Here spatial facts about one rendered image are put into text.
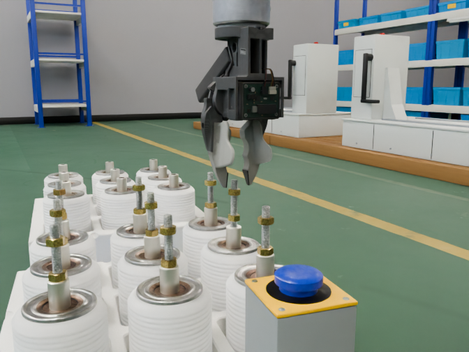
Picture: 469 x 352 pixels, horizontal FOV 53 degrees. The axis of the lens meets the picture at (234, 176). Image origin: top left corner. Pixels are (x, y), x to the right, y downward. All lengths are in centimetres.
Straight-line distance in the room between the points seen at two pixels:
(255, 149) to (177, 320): 27
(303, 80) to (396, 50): 81
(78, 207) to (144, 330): 54
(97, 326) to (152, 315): 6
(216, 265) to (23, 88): 610
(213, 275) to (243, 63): 29
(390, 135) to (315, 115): 98
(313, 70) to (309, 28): 447
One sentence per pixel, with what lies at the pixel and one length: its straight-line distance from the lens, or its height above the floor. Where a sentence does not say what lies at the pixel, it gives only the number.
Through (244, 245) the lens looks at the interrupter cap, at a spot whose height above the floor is 25.
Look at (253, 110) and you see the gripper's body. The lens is 60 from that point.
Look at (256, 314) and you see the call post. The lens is 41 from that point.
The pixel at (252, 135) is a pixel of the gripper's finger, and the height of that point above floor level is 41.
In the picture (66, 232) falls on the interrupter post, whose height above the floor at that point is 26.
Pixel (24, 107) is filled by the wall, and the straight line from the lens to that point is 667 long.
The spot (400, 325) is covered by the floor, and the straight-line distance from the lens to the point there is 106.
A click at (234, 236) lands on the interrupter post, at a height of 27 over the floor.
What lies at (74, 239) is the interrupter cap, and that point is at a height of 25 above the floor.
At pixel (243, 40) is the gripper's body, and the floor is 54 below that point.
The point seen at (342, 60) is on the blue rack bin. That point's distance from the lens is 749.
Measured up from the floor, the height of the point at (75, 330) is 24.
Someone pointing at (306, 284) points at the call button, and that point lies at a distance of 38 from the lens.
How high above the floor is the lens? 48
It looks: 11 degrees down
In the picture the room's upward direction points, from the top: straight up
